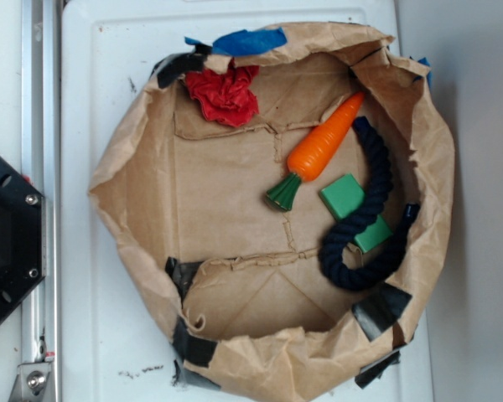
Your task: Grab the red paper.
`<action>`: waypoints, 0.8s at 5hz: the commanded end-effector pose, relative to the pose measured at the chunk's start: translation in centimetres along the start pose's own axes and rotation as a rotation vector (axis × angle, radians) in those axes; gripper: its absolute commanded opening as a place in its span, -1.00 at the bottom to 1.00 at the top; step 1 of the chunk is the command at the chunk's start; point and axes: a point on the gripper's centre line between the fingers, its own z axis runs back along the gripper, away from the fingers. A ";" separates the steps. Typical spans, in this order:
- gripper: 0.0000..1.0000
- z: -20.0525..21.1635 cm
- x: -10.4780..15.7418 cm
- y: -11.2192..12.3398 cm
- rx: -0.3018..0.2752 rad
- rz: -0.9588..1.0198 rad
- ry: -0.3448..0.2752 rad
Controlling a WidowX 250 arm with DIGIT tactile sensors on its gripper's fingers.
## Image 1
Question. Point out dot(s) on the red paper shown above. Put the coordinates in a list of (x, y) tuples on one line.
[(225, 98)]

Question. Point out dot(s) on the brown paper bag tray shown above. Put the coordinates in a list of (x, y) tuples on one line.
[(184, 199)]

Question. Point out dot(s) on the orange toy carrot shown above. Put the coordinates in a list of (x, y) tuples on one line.
[(312, 155)]

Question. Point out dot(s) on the green block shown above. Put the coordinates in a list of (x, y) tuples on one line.
[(343, 197)]

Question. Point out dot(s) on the black tape top left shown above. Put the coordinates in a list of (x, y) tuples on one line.
[(169, 69)]

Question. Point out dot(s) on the black tape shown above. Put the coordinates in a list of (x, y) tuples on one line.
[(169, 69), (191, 349), (380, 310)]

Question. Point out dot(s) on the blue tape piece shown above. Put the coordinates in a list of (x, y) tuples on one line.
[(245, 43)]

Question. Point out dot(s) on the black tape bottom left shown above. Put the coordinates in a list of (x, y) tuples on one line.
[(191, 349)]

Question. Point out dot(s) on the black tape right lower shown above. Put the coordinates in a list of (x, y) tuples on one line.
[(380, 310)]

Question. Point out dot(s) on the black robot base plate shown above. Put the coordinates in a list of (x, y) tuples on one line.
[(21, 235)]

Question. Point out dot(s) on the aluminium rail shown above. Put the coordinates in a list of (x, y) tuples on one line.
[(40, 161)]

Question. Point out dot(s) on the metal corner bracket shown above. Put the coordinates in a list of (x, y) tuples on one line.
[(31, 382)]

